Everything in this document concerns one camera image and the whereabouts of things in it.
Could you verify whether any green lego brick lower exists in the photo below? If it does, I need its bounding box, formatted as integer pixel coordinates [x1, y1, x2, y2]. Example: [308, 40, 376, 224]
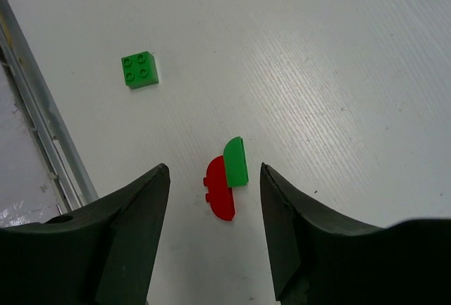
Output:
[121, 51, 159, 89]

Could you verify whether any red curved lego brick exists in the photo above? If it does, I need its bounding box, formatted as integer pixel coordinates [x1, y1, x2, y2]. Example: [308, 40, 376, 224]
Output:
[203, 156, 235, 222]

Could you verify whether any aluminium table frame rail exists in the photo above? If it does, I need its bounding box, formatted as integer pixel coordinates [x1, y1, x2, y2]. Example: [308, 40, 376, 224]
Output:
[1, 0, 99, 210]

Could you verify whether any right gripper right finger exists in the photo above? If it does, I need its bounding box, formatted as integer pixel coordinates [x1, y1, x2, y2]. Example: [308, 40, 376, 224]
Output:
[260, 164, 450, 304]

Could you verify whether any green slope lego brick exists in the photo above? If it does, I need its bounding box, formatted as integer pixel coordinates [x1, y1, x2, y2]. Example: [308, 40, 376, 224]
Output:
[223, 137, 249, 188]

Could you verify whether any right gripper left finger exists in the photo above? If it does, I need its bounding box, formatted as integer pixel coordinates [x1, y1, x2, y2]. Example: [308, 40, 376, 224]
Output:
[1, 164, 170, 304]

